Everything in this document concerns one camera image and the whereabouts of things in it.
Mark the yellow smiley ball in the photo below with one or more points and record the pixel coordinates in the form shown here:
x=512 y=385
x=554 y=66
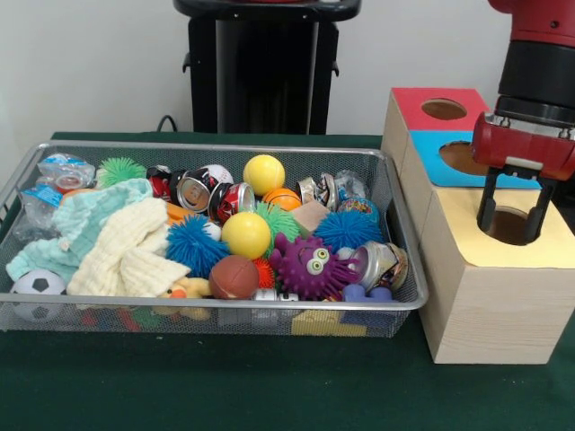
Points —
x=246 y=235

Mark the black and white soccer ball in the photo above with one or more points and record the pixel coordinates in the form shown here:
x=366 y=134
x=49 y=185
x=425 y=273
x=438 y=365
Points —
x=38 y=283

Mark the dark green table cloth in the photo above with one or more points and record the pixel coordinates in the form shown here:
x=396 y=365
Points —
x=269 y=386

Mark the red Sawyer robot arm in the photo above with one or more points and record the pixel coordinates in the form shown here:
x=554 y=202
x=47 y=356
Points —
x=539 y=58

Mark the crushed red soda can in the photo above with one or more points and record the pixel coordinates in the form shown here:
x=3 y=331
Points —
x=159 y=184

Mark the brown toy football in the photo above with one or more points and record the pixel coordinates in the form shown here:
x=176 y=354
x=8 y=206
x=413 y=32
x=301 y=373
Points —
x=233 y=277

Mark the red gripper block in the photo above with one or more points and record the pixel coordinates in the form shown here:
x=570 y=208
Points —
x=516 y=150

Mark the mint green cloth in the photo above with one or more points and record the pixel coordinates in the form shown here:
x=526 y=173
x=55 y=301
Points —
x=90 y=211

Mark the wooden box with three holes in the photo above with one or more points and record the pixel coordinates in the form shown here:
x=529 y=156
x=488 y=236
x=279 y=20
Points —
x=494 y=314

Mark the green spiky rubber ball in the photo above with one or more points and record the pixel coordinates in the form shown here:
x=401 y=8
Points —
x=280 y=220

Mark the purple spiky monster toy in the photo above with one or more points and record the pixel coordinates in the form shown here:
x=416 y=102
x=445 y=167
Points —
x=303 y=269

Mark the blue spiky rubber ball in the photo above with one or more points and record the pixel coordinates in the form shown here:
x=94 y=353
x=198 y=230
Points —
x=348 y=231
x=193 y=244

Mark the shallow mesh bin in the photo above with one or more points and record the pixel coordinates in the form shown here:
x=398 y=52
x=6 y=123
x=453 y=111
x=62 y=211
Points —
x=224 y=321

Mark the plain yellow ball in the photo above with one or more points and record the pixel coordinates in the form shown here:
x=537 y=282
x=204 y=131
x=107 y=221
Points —
x=264 y=175

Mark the cream waffle cloth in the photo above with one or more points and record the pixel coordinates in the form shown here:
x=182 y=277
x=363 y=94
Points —
x=130 y=256

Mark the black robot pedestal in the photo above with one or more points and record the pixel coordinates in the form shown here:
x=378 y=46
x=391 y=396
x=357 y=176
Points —
x=260 y=81

